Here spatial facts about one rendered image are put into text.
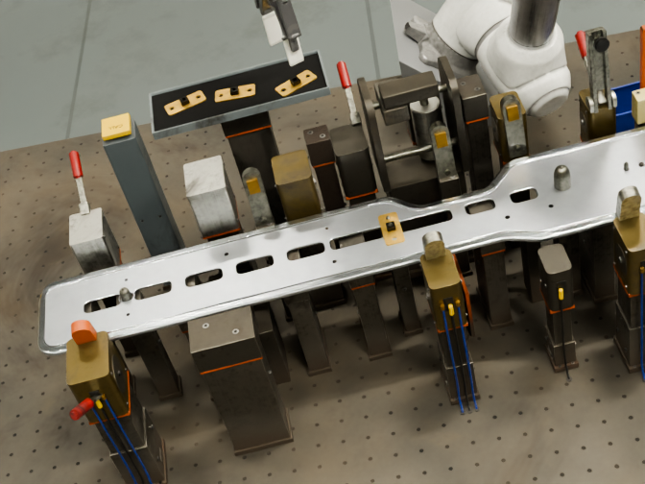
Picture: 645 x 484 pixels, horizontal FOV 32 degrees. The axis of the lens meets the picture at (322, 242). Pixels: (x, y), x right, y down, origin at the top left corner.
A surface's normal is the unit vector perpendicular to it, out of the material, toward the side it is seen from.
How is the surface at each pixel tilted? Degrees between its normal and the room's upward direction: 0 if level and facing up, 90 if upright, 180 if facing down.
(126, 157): 90
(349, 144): 0
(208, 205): 90
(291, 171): 0
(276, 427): 90
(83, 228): 0
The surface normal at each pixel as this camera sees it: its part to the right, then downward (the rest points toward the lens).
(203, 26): -0.19, -0.69
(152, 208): 0.16, 0.68
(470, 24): -0.71, 0.07
